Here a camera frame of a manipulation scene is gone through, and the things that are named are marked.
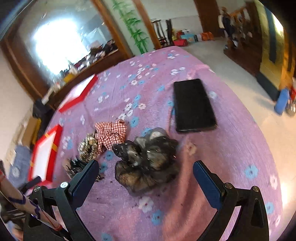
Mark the blue patterned cloth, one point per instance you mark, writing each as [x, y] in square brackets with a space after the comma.
[18, 174]

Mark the bamboo painted glass panel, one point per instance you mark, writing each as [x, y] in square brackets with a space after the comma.
[131, 25]

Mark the wooden dresser counter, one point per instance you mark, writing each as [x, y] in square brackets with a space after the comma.
[81, 69]

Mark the dark wooden chair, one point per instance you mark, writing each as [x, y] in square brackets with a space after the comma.
[162, 38]

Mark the red box on floor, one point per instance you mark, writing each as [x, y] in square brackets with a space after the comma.
[180, 42]

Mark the wooden framed mirror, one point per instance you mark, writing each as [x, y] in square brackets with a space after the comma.
[42, 39]

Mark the black spiky hair clip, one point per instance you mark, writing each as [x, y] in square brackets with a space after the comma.
[74, 166]

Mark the black smartphone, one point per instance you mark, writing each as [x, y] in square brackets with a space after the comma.
[193, 109]

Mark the pink floral bedspread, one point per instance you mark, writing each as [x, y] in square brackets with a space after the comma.
[140, 92]

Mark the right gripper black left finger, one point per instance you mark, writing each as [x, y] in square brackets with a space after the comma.
[67, 197]

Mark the red plaid scrunchie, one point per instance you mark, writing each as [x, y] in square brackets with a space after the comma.
[108, 134]

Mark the red gift box lid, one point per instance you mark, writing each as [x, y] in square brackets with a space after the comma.
[77, 93]

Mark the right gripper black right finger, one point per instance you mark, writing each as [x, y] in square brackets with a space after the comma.
[251, 223]

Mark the dark organza scrunchie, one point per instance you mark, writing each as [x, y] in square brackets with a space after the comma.
[147, 162]

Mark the red open gift box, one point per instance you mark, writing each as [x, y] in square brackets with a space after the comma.
[44, 155]

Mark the cardboard box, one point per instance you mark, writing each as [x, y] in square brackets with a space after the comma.
[31, 132]

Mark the wooden stair railing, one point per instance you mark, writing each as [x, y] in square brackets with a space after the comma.
[245, 49]

